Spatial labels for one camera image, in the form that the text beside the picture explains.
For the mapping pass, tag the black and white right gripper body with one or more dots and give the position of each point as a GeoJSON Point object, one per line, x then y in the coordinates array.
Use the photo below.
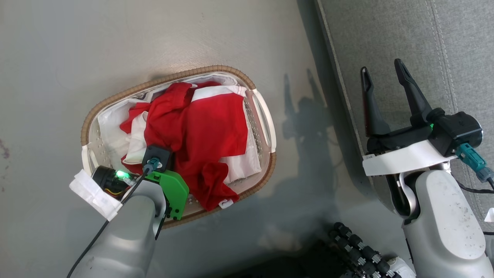
{"type": "Point", "coordinates": [405, 154]}

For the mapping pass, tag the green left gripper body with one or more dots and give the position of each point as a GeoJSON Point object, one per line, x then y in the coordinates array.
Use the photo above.
{"type": "Point", "coordinates": [173, 193]}

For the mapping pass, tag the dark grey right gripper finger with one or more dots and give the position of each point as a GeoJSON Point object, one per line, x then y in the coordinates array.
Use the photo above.
{"type": "Point", "coordinates": [415, 96]}
{"type": "Point", "coordinates": [373, 112]}

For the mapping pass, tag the dark red shirt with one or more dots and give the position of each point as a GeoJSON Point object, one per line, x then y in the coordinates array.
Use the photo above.
{"type": "Point", "coordinates": [162, 119]}

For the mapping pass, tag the red garment with white stripe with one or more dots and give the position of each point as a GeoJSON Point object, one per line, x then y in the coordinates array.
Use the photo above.
{"type": "Point", "coordinates": [216, 131]}

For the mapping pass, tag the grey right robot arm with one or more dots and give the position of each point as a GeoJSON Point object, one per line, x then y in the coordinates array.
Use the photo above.
{"type": "Point", "coordinates": [444, 216]}

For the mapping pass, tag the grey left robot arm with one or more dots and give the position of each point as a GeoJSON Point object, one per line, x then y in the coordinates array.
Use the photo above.
{"type": "Point", "coordinates": [123, 239]}

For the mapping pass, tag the white clothing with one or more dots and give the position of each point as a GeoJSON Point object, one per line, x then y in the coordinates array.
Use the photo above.
{"type": "Point", "coordinates": [112, 129]}

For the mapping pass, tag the white basket with woven rim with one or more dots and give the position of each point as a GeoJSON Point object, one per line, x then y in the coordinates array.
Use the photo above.
{"type": "Point", "coordinates": [266, 127]}

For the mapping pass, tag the grey fabric sofa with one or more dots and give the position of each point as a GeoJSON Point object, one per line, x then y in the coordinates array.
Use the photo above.
{"type": "Point", "coordinates": [386, 38]}

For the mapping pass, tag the white foam pad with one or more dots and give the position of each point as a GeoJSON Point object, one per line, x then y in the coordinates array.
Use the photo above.
{"type": "Point", "coordinates": [490, 215]}
{"type": "Point", "coordinates": [94, 195]}

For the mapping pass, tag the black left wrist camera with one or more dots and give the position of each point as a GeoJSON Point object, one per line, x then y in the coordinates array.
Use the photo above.
{"type": "Point", "coordinates": [162, 153]}

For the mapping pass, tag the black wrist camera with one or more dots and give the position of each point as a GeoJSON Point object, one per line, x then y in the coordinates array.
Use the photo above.
{"type": "Point", "coordinates": [459, 129]}
{"type": "Point", "coordinates": [162, 153]}

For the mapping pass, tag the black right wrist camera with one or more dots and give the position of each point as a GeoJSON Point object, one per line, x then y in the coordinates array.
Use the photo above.
{"type": "Point", "coordinates": [459, 129]}

